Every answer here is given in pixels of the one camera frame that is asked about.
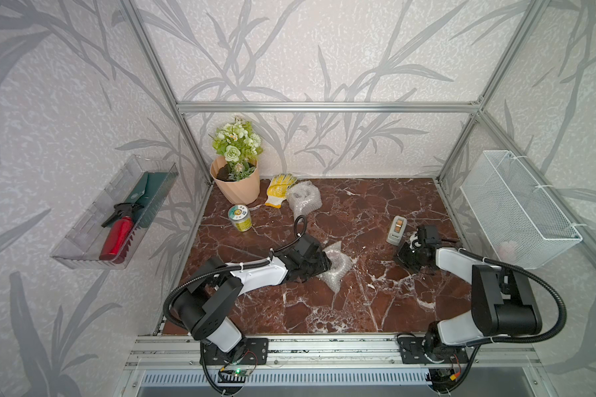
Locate clear bubble wrap sheet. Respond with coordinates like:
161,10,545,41
317,242,354,294
286,181,322,219

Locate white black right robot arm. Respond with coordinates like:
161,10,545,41
389,223,568,352

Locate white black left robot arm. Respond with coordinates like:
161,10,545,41
162,234,332,355

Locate grey tape dispenser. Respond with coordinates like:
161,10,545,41
387,216,407,246

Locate yellow white work glove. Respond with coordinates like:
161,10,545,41
265,174,297,208

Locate small green labelled tin can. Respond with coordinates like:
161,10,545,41
228,204,253,232

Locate beige flower pot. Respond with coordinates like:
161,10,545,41
210,156,261,205

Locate green white artificial flowers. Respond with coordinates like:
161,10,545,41
212,117,263,182

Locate red black spray bottle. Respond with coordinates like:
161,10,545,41
99,203,143,264

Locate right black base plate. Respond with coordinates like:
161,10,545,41
396,333,470,365

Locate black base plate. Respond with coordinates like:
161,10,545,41
201,337,269,366
396,333,470,365

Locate white wire mesh basket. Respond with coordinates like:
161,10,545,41
460,151,583,270

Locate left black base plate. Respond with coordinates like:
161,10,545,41
201,337,269,366

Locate aluminium mounting rail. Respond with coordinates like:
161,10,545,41
124,332,542,370

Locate aluminium frame crossbar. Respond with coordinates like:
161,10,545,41
177,102,478,113

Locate clear plastic wall tray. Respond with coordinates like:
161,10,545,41
51,155,179,270

